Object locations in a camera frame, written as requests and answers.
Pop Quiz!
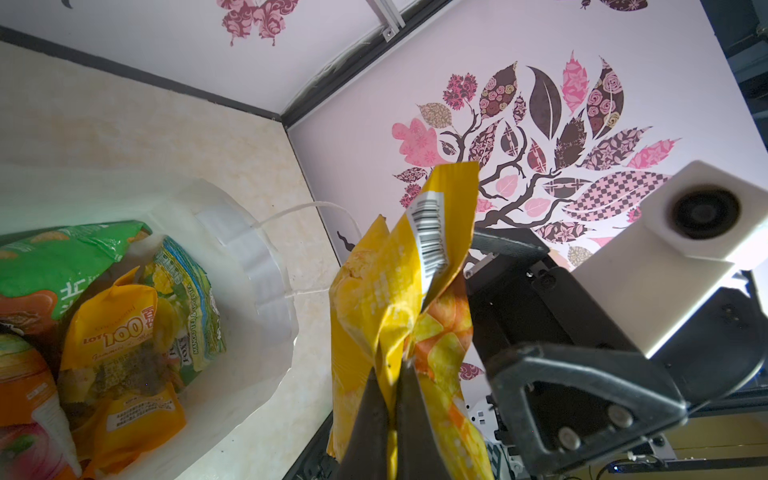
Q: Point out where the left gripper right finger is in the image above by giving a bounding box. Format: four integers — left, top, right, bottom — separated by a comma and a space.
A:
395, 361, 451, 480

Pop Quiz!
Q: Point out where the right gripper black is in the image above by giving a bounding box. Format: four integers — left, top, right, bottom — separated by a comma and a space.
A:
467, 227, 767, 476

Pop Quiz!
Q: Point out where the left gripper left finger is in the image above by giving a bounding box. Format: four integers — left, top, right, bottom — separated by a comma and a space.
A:
333, 369, 389, 480

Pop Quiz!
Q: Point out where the yellow snack bag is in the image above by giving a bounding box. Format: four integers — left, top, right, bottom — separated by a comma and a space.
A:
327, 163, 492, 479

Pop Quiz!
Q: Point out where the white patterned paper bag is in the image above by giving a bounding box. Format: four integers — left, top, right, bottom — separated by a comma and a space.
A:
1, 164, 299, 479

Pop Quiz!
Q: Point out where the yellow mango candy bag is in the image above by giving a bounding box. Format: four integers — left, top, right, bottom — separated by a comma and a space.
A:
57, 270, 186, 479

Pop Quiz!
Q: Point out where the green yellow candy bag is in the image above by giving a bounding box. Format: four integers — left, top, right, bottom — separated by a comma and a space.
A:
140, 236, 227, 393

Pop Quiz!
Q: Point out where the green snack bag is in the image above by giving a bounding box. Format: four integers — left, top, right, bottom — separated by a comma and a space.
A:
1, 220, 150, 336

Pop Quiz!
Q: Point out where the orange drink pouch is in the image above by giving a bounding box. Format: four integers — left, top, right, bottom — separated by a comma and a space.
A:
1, 334, 82, 479

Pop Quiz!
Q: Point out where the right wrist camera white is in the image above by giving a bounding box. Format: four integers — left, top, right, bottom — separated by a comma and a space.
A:
574, 161, 767, 357

